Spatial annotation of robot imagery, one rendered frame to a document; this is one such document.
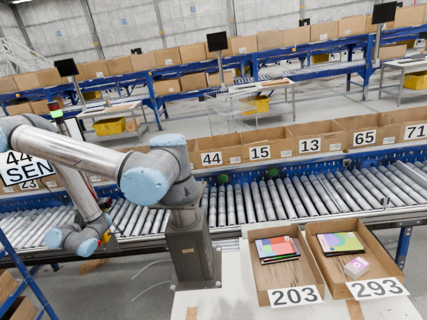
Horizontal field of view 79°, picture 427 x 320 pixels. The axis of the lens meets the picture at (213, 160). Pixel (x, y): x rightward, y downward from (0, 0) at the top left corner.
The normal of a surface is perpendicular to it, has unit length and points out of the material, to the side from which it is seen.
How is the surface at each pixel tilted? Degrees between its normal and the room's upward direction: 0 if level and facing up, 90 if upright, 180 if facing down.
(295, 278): 1
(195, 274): 90
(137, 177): 90
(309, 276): 0
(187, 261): 90
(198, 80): 90
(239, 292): 0
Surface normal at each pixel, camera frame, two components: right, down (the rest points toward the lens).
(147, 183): -0.16, 0.45
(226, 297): -0.15, -0.89
